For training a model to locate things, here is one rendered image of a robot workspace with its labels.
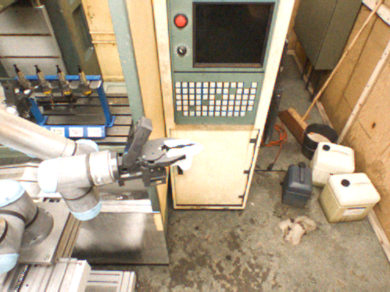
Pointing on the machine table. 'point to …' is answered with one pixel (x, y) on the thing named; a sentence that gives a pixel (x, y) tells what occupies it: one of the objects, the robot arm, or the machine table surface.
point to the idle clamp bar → (55, 101)
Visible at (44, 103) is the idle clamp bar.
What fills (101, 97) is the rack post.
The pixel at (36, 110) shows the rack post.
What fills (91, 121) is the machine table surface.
